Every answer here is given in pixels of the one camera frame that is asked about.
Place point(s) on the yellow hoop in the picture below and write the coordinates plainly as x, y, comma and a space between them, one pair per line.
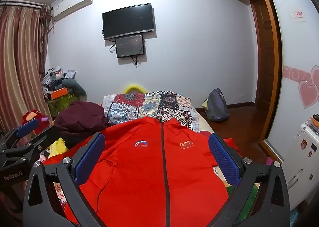
130, 87

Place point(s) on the white suitcase with stickers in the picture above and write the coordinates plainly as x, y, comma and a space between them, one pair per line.
302, 162

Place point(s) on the striped brown curtain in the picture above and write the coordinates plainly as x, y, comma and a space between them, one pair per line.
20, 67

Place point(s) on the wooden door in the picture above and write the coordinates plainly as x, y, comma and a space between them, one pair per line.
260, 55

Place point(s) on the red zip jacket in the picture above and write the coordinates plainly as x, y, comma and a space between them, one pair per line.
149, 172

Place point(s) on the white paper wall note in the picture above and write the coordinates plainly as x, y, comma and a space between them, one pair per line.
297, 15

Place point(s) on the small black wall monitor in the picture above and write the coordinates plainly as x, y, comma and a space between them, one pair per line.
130, 46

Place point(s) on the red plush toy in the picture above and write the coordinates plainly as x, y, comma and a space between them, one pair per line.
31, 116

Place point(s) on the green patterned box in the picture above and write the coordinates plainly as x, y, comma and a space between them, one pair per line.
62, 106

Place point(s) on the black wall television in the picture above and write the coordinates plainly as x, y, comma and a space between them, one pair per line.
128, 21

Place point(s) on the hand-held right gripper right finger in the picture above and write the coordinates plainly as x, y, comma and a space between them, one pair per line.
224, 161

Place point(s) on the pink heart sticker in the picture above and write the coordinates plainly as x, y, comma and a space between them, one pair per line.
309, 91

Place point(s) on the yellow cloth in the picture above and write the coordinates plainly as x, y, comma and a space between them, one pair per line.
57, 148

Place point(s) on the maroon jacket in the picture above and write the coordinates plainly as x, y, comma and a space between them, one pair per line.
79, 119

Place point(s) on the grey backpack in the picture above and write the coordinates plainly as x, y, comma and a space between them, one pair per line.
217, 106

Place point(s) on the patchwork blanket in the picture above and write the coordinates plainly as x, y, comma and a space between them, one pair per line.
139, 107

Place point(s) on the pile of bags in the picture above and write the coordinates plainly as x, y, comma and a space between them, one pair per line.
54, 77

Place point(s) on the orange box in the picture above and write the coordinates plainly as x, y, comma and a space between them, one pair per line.
58, 93

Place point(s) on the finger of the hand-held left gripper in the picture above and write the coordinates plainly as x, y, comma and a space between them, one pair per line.
28, 126
43, 137

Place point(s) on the green cloth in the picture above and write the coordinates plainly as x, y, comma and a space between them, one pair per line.
249, 202

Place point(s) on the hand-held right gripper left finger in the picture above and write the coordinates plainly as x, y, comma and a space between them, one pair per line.
90, 159

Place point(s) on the white air conditioner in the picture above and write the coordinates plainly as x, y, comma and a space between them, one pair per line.
72, 5

